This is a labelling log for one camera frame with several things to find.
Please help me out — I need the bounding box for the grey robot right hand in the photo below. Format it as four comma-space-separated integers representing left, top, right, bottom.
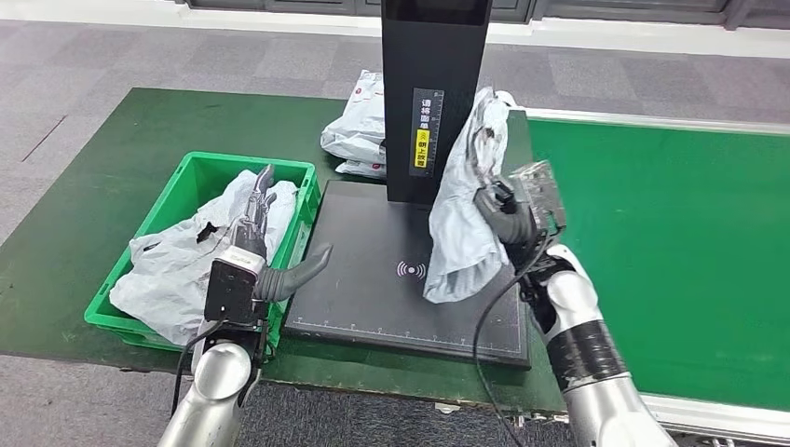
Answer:
473, 177, 539, 264

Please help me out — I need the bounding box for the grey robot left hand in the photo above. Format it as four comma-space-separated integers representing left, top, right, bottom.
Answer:
234, 163, 334, 304

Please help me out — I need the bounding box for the white parcel bag red print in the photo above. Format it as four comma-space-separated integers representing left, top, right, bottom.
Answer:
422, 86, 514, 305

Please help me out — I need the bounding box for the plain grey-white parcel bag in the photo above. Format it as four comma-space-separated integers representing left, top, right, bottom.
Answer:
109, 169, 300, 346

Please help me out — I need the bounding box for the flat white spare parcel bag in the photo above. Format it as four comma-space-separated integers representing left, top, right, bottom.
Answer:
335, 158, 388, 181

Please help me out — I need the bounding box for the bright green conveyor belt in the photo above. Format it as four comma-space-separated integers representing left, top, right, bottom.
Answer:
527, 116, 790, 412

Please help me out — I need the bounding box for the large grey-white spare parcel bag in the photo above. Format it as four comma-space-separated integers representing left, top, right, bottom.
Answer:
320, 69, 388, 165

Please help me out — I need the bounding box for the black inbound scanner machine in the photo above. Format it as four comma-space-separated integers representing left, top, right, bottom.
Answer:
283, 0, 533, 370

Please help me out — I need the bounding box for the green plastic crate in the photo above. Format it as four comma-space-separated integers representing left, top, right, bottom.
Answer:
84, 151, 322, 356

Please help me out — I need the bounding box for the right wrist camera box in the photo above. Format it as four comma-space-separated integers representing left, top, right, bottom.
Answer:
509, 160, 567, 237

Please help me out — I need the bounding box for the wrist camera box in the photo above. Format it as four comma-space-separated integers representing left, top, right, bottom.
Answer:
203, 246, 267, 327
509, 160, 567, 237

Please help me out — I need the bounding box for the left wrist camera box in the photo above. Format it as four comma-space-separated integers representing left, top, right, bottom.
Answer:
203, 246, 267, 327

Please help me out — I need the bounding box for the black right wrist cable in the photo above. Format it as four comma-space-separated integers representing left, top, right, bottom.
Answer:
471, 229, 555, 447

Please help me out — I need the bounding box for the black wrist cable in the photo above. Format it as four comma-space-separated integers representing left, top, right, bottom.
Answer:
471, 229, 555, 447
170, 318, 231, 415

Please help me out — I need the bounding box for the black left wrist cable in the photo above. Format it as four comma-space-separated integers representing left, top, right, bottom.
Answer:
170, 318, 231, 415

